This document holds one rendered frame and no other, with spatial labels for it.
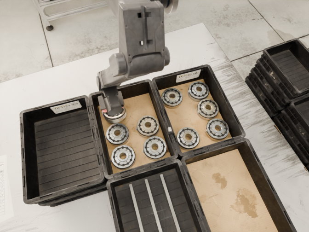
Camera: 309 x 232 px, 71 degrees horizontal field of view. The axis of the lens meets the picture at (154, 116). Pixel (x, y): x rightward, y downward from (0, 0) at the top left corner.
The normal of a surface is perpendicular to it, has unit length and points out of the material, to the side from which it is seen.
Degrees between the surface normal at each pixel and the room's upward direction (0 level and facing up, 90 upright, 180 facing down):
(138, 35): 57
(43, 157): 0
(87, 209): 0
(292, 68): 0
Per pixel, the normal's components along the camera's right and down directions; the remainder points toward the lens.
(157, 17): 0.42, 0.41
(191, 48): 0.00, -0.44
